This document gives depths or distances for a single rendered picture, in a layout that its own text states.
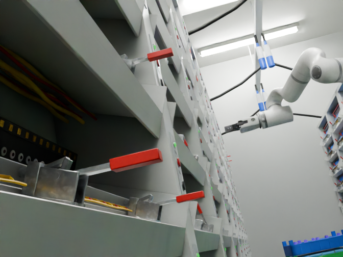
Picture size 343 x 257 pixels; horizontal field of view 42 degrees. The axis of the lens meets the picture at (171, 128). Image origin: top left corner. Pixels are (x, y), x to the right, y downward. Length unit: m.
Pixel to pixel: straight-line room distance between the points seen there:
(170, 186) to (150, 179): 0.04
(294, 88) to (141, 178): 1.42
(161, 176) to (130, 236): 0.35
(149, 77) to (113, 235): 0.48
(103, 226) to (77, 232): 0.05
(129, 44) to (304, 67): 1.29
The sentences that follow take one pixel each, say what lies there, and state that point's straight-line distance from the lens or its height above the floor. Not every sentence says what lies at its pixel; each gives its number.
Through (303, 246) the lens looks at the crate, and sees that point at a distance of 2.49.
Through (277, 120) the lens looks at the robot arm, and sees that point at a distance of 2.23.
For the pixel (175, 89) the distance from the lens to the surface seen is 1.21.
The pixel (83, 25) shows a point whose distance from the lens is 0.45.
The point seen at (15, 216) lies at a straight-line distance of 0.23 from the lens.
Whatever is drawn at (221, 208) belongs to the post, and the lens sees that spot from 2.15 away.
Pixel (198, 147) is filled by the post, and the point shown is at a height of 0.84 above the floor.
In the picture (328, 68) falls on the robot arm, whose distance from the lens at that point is 1.86.
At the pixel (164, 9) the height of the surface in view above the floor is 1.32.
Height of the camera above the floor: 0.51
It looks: 16 degrees up
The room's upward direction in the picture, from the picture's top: 12 degrees counter-clockwise
